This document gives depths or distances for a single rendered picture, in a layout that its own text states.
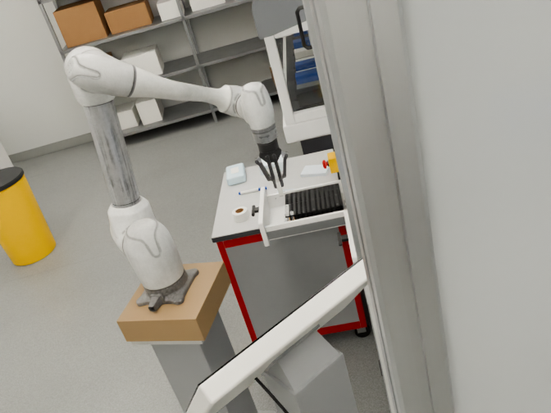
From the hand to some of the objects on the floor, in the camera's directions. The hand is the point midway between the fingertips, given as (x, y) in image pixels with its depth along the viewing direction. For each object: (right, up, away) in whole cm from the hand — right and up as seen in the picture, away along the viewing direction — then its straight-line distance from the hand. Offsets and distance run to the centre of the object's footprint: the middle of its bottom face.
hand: (279, 187), depth 217 cm
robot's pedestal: (-19, -108, +27) cm, 114 cm away
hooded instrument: (+83, +17, +192) cm, 210 cm away
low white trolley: (+18, -63, +87) cm, 109 cm away
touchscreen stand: (+26, -128, -29) cm, 134 cm away
